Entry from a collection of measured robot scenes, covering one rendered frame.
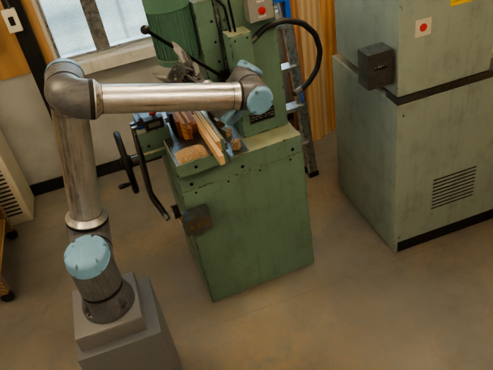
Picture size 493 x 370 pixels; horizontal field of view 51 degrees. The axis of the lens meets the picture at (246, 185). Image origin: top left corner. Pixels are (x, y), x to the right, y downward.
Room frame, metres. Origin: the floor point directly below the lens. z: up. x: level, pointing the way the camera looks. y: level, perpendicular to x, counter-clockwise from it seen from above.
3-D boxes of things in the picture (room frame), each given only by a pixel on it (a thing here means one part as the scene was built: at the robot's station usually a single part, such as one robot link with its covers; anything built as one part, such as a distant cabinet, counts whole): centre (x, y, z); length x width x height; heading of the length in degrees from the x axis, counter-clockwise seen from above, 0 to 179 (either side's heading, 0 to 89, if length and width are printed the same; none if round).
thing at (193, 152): (1.79, 0.20, 0.91); 0.12 x 0.09 x 0.03; 105
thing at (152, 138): (2.00, 0.36, 0.91); 0.15 x 0.14 x 0.09; 15
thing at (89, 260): (1.34, 0.57, 0.81); 0.17 x 0.15 x 0.18; 11
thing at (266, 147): (2.08, 0.06, 0.76); 0.57 x 0.45 x 0.09; 105
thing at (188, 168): (2.02, 0.28, 0.87); 0.61 x 0.30 x 0.06; 15
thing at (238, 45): (1.96, -0.07, 1.23); 0.09 x 0.08 x 0.15; 105
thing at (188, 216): (1.76, 0.24, 0.58); 0.12 x 0.08 x 0.08; 105
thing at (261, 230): (2.08, 0.06, 0.36); 0.58 x 0.45 x 0.71; 105
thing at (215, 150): (1.93, 0.14, 0.92); 0.55 x 0.02 x 0.04; 15
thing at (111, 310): (1.33, 0.57, 0.67); 0.19 x 0.19 x 0.10
